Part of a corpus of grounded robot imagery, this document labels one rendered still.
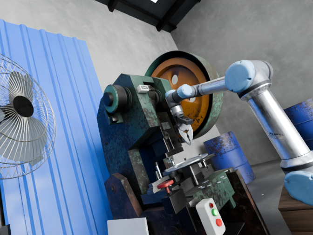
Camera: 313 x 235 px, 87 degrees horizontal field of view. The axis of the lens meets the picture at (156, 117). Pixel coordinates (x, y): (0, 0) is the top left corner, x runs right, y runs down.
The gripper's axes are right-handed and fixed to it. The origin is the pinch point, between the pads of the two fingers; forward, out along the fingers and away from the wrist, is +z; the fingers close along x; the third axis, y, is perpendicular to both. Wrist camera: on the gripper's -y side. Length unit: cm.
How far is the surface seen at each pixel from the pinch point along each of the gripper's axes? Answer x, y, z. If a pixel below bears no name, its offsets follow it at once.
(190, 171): 5.3, 1.7, 15.6
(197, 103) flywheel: -30.5, 25.8, -26.7
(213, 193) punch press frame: -0.6, -4.7, 29.7
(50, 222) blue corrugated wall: 113, 88, 28
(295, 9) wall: -337, 91, -156
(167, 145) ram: 10.6, 10.7, -2.9
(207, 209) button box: 15.2, -26.0, 25.8
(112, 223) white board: 60, 47, 38
